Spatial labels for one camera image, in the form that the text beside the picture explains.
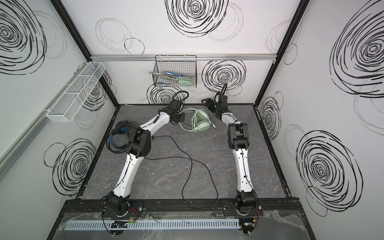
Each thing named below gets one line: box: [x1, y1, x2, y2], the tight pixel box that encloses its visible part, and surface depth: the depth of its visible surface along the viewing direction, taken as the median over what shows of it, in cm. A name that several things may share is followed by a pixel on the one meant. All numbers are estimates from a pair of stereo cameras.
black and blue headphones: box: [106, 120, 131, 153], surface depth 99 cm
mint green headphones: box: [179, 108, 216, 133], surface depth 101 cm
